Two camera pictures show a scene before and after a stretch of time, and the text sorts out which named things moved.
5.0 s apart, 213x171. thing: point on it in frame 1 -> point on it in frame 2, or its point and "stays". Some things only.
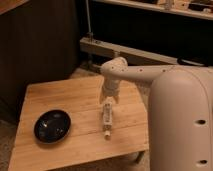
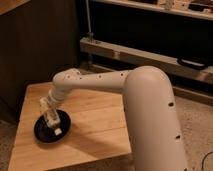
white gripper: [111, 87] -> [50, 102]
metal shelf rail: [128, 53] stays
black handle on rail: [185, 61] stays
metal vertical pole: [89, 21] stays
